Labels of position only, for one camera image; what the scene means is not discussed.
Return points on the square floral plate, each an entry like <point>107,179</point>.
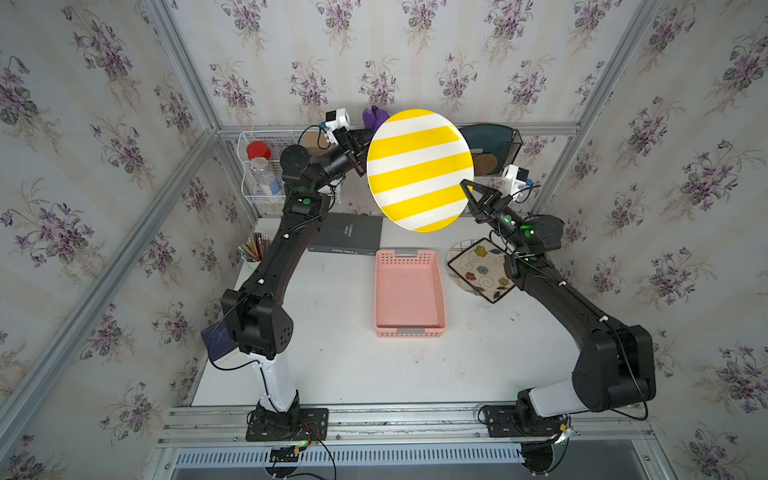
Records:
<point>489,279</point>

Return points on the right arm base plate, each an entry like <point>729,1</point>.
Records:
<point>513,421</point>

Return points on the green pencil cup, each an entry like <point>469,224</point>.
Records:
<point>255,248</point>

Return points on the black mesh wall holder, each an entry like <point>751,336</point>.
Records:
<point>514,150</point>

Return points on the purple cloth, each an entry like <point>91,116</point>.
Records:
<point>374,117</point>

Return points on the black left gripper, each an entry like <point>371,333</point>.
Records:
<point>355,148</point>

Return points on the teal plate in holder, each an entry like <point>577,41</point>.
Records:
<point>488,138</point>

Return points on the clear plastic bottle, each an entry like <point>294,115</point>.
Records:
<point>265,177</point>

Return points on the yellow striped round plate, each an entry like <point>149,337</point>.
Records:
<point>415,165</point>

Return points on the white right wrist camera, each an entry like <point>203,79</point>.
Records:
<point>515,179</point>

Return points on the pink plastic basket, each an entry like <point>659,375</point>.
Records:
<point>408,294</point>

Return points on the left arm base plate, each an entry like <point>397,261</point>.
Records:
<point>302,424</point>

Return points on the white wire wall basket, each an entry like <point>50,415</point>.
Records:
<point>278,140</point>

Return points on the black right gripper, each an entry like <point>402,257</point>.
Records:
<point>493,210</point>

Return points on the dark grey book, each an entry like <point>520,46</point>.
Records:
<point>350,234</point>

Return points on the small circuit board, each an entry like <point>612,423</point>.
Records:
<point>286,454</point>

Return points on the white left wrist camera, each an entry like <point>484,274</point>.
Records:
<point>335,120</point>

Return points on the red lidded jar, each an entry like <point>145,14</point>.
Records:
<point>258,149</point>

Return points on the round plaid plate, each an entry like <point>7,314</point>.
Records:
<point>462,257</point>

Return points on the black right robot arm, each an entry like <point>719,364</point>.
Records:
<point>615,365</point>

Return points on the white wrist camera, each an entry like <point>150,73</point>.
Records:
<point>515,179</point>
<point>335,120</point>

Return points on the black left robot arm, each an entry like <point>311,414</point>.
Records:
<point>253,314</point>

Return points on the round cork coaster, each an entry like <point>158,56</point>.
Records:
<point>484,164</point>

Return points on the dark blue notebook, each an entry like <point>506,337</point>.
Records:
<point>217,341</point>

